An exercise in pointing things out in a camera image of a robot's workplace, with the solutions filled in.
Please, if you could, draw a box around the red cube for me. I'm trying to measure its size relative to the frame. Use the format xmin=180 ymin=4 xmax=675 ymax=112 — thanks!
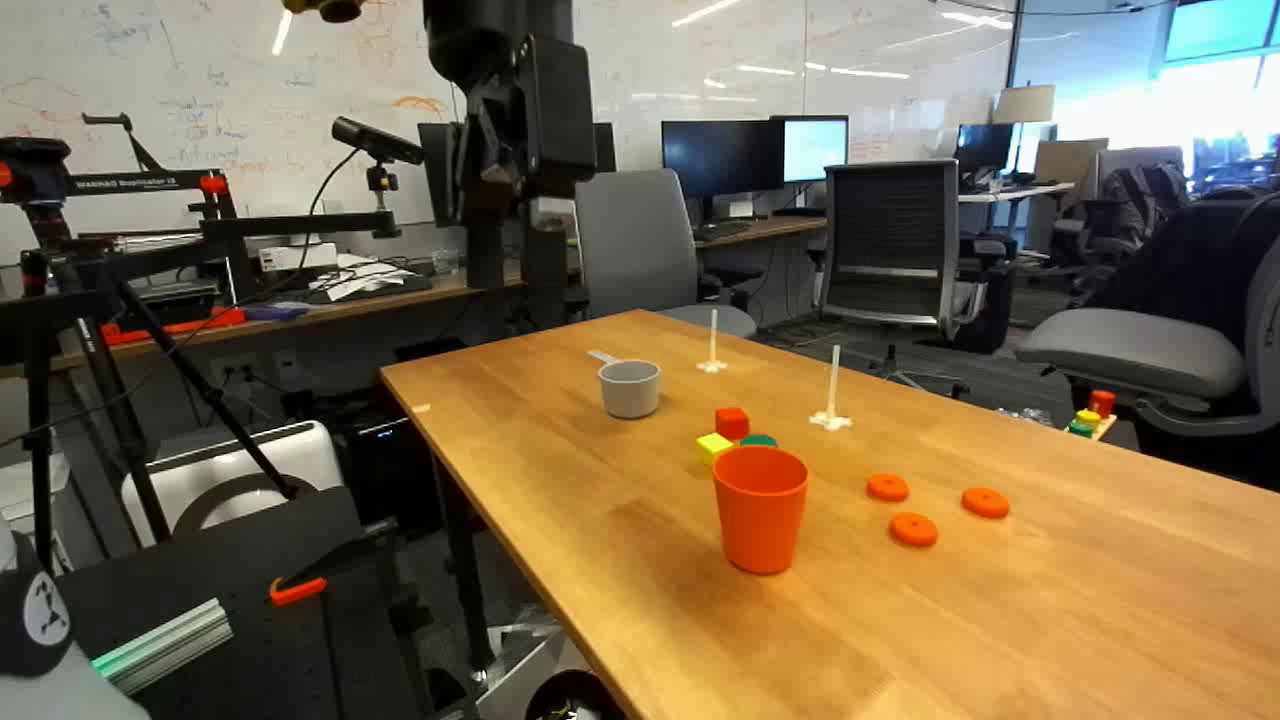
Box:
xmin=714 ymin=409 xmax=753 ymax=441

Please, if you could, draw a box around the green cube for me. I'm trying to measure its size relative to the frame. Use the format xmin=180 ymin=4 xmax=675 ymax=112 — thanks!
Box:
xmin=738 ymin=433 xmax=781 ymax=448

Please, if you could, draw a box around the grey measuring cup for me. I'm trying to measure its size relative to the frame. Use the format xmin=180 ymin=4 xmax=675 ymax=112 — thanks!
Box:
xmin=595 ymin=352 xmax=659 ymax=421

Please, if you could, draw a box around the orange plastic cup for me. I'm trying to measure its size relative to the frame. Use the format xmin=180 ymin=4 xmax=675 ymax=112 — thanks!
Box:
xmin=713 ymin=448 xmax=808 ymax=575

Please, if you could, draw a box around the white peg stand far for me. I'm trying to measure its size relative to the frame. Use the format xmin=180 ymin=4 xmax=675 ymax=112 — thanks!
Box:
xmin=695 ymin=308 xmax=726 ymax=377

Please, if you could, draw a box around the white peg stand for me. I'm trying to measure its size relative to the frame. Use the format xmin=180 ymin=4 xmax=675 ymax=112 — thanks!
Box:
xmin=695 ymin=308 xmax=726 ymax=377
xmin=808 ymin=345 xmax=851 ymax=433

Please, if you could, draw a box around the yellow cube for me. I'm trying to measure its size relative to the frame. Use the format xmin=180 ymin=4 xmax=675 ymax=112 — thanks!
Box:
xmin=695 ymin=433 xmax=734 ymax=460

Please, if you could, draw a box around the grey office chair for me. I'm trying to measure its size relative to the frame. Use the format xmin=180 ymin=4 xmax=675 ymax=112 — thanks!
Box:
xmin=576 ymin=166 xmax=754 ymax=335

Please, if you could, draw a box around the white peg stand near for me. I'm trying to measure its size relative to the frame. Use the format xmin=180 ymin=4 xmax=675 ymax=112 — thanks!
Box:
xmin=808 ymin=345 xmax=851 ymax=433

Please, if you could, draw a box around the black computer monitor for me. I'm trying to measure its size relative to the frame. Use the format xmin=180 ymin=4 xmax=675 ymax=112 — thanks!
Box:
xmin=659 ymin=120 xmax=772 ymax=201

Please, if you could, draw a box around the lit computer monitor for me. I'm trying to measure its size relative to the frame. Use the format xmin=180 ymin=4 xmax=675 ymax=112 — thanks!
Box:
xmin=781 ymin=115 xmax=847 ymax=185

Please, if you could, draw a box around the orange disc near left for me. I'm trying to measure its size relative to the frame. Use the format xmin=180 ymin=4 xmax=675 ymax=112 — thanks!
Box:
xmin=865 ymin=474 xmax=906 ymax=503

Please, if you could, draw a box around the orange disc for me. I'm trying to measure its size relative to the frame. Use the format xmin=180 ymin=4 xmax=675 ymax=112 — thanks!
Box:
xmin=865 ymin=474 xmax=906 ymax=503
xmin=958 ymin=489 xmax=1010 ymax=520
xmin=886 ymin=512 xmax=939 ymax=549

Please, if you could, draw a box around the orange disc front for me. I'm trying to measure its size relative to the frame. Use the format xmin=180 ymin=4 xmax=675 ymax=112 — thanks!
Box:
xmin=886 ymin=512 xmax=939 ymax=549

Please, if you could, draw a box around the orange disc right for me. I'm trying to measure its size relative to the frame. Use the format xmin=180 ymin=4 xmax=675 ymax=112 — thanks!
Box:
xmin=958 ymin=489 xmax=1010 ymax=520

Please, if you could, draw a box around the colourful stacking toy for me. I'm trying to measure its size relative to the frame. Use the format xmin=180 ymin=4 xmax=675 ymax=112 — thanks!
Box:
xmin=1066 ymin=386 xmax=1114 ymax=441

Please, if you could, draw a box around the light grey armchair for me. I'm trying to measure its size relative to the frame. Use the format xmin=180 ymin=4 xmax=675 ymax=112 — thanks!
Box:
xmin=1015 ymin=246 xmax=1280 ymax=434

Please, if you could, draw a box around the black tripod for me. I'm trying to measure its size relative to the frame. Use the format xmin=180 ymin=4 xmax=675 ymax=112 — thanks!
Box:
xmin=0 ymin=137 xmax=298 ymax=539

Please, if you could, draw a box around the black camera on stand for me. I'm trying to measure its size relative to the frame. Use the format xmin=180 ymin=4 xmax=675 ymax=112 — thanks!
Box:
xmin=332 ymin=115 xmax=422 ymax=206

